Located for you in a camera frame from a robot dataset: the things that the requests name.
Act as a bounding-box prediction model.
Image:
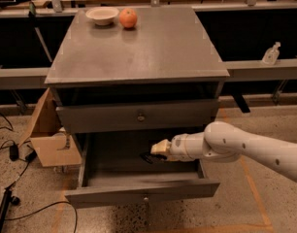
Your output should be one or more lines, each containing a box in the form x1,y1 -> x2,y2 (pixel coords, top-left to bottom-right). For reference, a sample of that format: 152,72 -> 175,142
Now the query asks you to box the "black rxbar chocolate packet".
140,151 -> 167,164

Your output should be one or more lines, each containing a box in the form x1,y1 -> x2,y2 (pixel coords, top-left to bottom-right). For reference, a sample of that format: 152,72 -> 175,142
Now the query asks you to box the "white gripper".
150,133 -> 207,162

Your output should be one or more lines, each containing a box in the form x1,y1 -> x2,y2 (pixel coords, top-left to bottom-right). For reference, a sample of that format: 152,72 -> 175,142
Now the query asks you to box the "grey wooden drawer cabinet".
44,5 -> 230,210

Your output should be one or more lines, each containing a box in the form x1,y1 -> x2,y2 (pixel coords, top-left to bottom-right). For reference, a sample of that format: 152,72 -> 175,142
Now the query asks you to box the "orange fruit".
118,8 -> 138,28

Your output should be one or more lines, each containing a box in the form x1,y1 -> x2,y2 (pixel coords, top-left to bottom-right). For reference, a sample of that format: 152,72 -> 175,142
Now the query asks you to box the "clear sanitizer pump bottle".
262,42 -> 281,65

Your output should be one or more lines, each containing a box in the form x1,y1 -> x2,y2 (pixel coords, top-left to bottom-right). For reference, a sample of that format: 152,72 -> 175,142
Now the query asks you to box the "grey closed upper drawer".
56,99 -> 218,134

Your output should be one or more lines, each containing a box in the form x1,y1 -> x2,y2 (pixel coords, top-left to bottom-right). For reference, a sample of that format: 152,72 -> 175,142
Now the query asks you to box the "black floor cable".
0,201 -> 79,233

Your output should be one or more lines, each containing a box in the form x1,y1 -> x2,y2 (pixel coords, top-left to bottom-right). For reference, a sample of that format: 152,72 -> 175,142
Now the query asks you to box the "grey open middle drawer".
66,128 -> 219,208

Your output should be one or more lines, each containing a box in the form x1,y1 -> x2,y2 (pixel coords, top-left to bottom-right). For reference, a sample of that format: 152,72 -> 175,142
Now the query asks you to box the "brown cardboard box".
19,88 -> 82,167

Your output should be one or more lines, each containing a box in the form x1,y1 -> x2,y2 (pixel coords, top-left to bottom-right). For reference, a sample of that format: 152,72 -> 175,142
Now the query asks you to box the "black tripod leg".
0,188 -> 20,233

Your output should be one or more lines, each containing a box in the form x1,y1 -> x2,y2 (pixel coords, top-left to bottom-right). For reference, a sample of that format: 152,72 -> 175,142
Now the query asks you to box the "grey metal rail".
0,58 -> 297,90

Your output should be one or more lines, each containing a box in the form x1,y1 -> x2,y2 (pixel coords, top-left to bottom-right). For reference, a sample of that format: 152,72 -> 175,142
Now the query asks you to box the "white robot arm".
150,121 -> 297,183

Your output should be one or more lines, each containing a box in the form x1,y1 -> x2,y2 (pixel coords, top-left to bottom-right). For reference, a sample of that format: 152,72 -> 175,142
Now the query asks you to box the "white ceramic bowl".
85,7 -> 119,26

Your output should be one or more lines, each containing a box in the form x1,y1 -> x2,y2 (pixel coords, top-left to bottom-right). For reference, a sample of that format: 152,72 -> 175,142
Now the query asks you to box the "black power adapter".
10,145 -> 19,161

